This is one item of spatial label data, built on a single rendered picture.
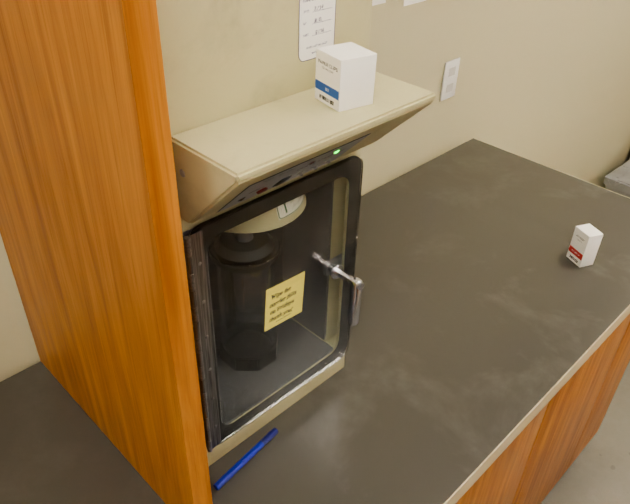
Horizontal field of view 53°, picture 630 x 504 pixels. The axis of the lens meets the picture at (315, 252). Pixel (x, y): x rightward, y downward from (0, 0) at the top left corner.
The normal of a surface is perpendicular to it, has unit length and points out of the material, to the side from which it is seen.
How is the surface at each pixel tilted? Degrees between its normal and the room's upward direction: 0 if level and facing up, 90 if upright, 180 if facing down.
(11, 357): 90
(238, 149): 0
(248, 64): 90
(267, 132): 0
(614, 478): 0
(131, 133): 90
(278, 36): 90
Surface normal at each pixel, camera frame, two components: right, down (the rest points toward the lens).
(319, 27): 0.71, 0.43
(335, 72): -0.83, 0.30
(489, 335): 0.03, -0.81
